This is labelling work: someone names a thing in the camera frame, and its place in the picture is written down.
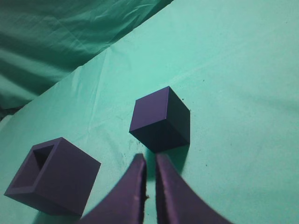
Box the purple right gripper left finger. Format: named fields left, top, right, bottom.
left=79, top=154, right=147, bottom=224

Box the green backdrop cloth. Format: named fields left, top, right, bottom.
left=0, top=0, right=170, bottom=109

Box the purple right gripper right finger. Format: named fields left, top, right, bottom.
left=156, top=154, right=231, bottom=224

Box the green table cloth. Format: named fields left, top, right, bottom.
left=0, top=0, right=299, bottom=224

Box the purple cube block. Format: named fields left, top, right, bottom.
left=129, top=86, right=190, bottom=153

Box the purple cube groove box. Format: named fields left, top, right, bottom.
left=4, top=137, right=101, bottom=217

